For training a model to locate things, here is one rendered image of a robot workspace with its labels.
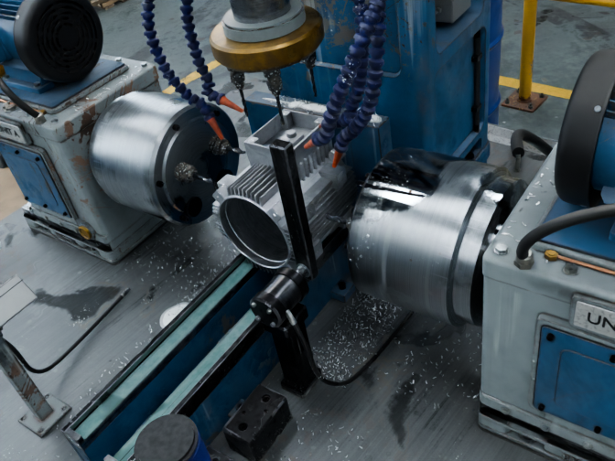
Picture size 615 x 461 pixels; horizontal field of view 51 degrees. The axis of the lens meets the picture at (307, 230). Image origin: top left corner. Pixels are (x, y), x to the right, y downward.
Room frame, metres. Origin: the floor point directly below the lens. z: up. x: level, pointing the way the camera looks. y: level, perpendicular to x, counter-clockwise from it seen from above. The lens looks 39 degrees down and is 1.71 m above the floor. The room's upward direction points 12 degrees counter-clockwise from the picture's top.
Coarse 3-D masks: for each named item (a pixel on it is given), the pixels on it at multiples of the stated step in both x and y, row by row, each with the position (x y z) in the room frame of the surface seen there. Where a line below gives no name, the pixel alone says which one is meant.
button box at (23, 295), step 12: (12, 276) 0.81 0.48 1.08; (0, 288) 0.79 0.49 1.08; (12, 288) 0.80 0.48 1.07; (24, 288) 0.80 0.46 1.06; (0, 300) 0.78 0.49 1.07; (12, 300) 0.78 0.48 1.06; (24, 300) 0.79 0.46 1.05; (0, 312) 0.76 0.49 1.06; (12, 312) 0.77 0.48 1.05; (0, 324) 0.75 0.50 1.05
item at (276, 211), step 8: (224, 184) 0.94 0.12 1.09; (216, 192) 0.92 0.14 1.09; (224, 192) 0.92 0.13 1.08; (272, 208) 0.84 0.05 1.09; (280, 208) 0.85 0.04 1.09; (352, 208) 0.97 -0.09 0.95; (272, 216) 0.84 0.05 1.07; (280, 216) 0.83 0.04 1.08; (232, 248) 0.93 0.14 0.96; (288, 264) 0.84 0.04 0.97; (296, 264) 0.84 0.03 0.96
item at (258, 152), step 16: (288, 112) 1.05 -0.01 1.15; (272, 128) 1.03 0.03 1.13; (288, 128) 1.04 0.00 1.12; (304, 128) 1.03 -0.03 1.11; (256, 144) 0.96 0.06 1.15; (304, 144) 0.94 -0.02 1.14; (256, 160) 0.96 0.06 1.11; (304, 160) 0.93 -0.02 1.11; (320, 160) 0.96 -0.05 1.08; (304, 176) 0.92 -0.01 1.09
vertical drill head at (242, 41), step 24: (240, 0) 0.95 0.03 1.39; (264, 0) 0.94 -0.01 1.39; (288, 0) 0.97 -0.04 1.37; (240, 24) 0.95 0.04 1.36; (264, 24) 0.93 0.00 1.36; (288, 24) 0.93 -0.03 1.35; (312, 24) 0.95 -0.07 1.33; (216, 48) 0.94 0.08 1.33; (240, 48) 0.92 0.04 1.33; (264, 48) 0.90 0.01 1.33; (288, 48) 0.90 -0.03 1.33; (312, 48) 0.92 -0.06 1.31; (240, 72) 0.97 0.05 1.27; (264, 72) 0.92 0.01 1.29; (312, 72) 0.99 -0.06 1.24
